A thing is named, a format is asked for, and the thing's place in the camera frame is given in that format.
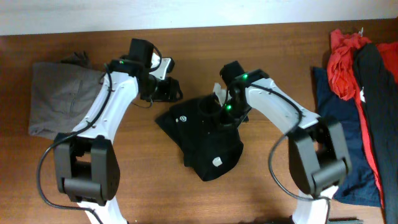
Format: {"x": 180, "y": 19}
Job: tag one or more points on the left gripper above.
{"x": 170, "y": 92}

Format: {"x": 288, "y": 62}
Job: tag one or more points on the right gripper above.
{"x": 224, "y": 121}

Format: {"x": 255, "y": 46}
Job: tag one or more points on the black t-shirt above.
{"x": 209, "y": 150}

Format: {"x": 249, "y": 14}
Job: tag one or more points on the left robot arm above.
{"x": 86, "y": 167}

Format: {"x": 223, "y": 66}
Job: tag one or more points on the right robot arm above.
{"x": 319, "y": 160}

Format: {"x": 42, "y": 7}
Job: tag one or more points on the grey folded shorts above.
{"x": 61, "y": 94}

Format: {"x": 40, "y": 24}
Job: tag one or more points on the red mesh garment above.
{"x": 343, "y": 83}

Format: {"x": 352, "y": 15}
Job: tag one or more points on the navy blue garment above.
{"x": 359, "y": 188}

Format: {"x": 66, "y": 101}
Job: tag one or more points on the black garment in pile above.
{"x": 380, "y": 109}

